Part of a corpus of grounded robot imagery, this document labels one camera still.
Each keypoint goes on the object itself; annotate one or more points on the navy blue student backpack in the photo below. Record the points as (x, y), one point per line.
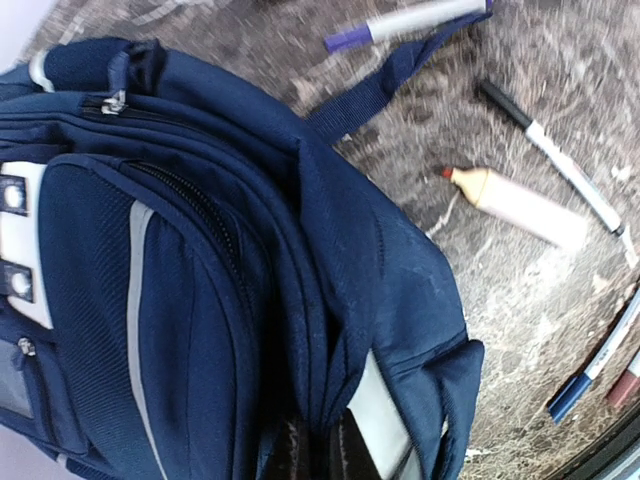
(196, 285)

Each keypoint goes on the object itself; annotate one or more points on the purple capped white marker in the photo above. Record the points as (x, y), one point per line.
(417, 17)

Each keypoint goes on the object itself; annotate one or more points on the black capped white marker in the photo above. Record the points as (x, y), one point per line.
(565, 165)

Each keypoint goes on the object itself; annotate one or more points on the blue capped white marker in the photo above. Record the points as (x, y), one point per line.
(578, 384)

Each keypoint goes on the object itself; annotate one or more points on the red capped white marker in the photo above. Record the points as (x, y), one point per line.
(626, 385)

